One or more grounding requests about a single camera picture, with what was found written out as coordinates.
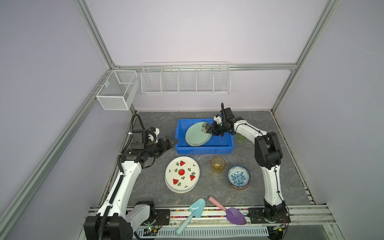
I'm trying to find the purple toy shovel pink handle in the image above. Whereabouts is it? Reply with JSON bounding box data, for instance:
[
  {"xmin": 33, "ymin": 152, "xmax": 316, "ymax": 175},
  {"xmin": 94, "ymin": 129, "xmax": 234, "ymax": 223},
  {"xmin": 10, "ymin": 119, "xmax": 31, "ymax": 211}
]
[{"xmin": 209, "ymin": 196, "xmax": 247, "ymax": 226}]

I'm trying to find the red patterned bowl underneath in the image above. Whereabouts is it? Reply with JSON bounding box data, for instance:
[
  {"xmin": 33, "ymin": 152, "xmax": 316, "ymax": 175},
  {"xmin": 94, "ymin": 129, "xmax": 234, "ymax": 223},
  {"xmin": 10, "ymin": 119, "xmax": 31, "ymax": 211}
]
[{"xmin": 230, "ymin": 184, "xmax": 250, "ymax": 190}]

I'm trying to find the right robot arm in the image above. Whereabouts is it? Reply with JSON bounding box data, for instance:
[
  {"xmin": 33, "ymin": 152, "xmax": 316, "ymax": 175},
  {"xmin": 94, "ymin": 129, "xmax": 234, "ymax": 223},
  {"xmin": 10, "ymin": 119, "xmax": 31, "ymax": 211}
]
[{"xmin": 202, "ymin": 107, "xmax": 291, "ymax": 224}]

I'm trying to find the white mesh wall basket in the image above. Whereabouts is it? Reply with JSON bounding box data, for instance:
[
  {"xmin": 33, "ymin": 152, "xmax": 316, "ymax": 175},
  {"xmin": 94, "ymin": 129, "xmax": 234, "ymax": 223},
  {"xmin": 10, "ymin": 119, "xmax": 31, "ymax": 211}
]
[{"xmin": 96, "ymin": 70, "xmax": 140, "ymax": 111}]

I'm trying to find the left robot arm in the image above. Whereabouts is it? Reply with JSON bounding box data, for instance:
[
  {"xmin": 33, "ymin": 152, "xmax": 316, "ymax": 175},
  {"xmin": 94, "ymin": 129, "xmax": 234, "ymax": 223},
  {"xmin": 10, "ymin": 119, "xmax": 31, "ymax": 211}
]
[{"xmin": 84, "ymin": 113, "xmax": 178, "ymax": 240}]

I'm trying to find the green flower plate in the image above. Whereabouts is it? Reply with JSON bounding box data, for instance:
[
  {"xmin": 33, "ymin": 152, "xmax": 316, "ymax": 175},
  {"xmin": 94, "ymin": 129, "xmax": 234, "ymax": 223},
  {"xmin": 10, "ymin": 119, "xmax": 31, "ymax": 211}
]
[{"xmin": 185, "ymin": 122, "xmax": 212, "ymax": 147}]

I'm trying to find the blue patterned bowl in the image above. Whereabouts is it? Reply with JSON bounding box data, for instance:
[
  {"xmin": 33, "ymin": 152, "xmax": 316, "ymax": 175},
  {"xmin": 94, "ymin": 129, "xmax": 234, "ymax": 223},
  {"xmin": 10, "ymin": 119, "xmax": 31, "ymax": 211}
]
[{"xmin": 227, "ymin": 165, "xmax": 251, "ymax": 187}]

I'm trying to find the yellow glass cup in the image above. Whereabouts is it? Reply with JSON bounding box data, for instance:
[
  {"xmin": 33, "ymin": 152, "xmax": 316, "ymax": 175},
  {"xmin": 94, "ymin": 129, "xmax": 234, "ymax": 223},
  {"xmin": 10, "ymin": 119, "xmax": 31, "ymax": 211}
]
[{"xmin": 211, "ymin": 156, "xmax": 226, "ymax": 173}]

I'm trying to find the cream floral plate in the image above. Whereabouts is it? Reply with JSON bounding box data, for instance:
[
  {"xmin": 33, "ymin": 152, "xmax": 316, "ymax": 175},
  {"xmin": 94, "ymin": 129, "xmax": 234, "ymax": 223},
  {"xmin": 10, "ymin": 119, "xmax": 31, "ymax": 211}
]
[{"xmin": 166, "ymin": 182, "xmax": 197, "ymax": 194}]

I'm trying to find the green glass cup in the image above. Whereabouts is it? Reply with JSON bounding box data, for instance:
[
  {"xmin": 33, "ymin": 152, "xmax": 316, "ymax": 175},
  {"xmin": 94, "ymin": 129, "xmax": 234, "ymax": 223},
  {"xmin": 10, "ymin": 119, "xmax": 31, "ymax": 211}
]
[{"xmin": 236, "ymin": 134, "xmax": 247, "ymax": 143}]

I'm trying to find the light blue toy shovel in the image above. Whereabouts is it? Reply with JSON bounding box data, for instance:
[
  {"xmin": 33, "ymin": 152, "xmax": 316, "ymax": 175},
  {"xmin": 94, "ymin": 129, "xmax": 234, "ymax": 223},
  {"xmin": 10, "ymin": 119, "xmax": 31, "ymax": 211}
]
[{"xmin": 175, "ymin": 198, "xmax": 206, "ymax": 236}]

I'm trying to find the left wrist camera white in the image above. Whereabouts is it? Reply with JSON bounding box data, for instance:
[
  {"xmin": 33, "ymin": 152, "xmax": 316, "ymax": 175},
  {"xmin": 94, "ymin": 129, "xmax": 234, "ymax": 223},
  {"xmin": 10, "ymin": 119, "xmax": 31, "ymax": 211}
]
[{"xmin": 148, "ymin": 127, "xmax": 160, "ymax": 143}]

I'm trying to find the blue plastic bin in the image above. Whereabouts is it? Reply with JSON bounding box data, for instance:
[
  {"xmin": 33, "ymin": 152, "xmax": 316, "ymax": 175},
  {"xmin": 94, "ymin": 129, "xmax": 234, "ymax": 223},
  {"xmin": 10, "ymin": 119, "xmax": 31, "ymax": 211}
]
[{"xmin": 175, "ymin": 119, "xmax": 235, "ymax": 155}]

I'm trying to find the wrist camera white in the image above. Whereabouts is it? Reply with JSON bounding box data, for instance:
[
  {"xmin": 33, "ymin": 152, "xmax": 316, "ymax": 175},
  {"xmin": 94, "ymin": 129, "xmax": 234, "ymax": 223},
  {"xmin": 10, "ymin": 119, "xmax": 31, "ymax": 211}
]
[
  {"xmin": 148, "ymin": 127, "xmax": 160, "ymax": 143},
  {"xmin": 214, "ymin": 115, "xmax": 223, "ymax": 125}
]

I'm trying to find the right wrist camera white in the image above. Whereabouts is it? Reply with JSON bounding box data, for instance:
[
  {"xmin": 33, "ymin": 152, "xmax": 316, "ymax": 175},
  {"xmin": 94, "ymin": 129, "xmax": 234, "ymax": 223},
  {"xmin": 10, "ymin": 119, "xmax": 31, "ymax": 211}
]
[{"xmin": 214, "ymin": 115, "xmax": 223, "ymax": 125}]

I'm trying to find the white wire wall rack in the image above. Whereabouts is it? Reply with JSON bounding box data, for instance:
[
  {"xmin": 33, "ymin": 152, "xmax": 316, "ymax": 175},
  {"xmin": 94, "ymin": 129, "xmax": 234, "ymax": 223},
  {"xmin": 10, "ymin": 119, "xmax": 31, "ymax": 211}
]
[{"xmin": 141, "ymin": 62, "xmax": 232, "ymax": 95}]

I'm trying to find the white watermelon plate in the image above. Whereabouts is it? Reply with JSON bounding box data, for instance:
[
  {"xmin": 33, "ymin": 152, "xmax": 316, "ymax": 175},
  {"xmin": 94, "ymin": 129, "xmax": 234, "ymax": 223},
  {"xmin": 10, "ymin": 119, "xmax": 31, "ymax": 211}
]
[{"xmin": 165, "ymin": 156, "xmax": 201, "ymax": 190}]

